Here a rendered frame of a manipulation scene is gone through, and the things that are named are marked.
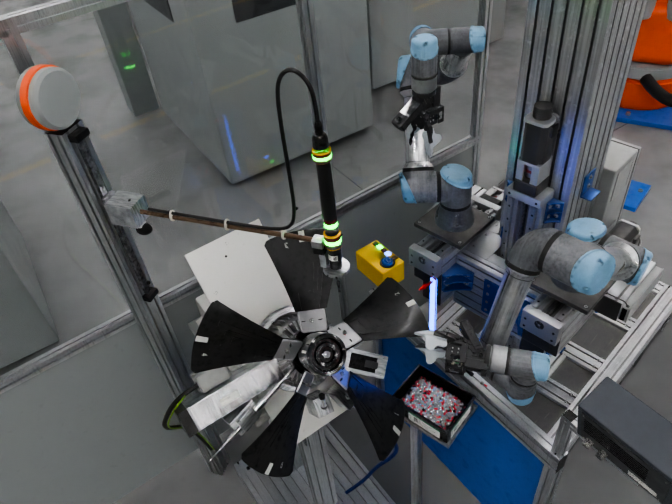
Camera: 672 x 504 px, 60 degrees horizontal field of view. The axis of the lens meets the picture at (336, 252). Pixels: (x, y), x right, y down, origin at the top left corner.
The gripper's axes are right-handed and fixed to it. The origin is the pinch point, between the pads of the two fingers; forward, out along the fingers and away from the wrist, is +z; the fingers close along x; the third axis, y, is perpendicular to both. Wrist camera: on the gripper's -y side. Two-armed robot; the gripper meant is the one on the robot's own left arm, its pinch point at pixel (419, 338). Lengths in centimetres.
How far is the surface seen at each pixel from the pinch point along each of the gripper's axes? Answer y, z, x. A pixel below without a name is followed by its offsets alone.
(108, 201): -2, 87, -40
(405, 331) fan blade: -3.5, 4.9, 3.2
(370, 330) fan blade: 0.4, 14.3, -0.4
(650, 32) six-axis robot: -353, -98, 100
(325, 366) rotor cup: 16.7, 22.6, -4.5
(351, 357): 3.6, 20.7, 11.9
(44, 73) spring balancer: -7, 90, -77
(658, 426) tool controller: 17, -59, -9
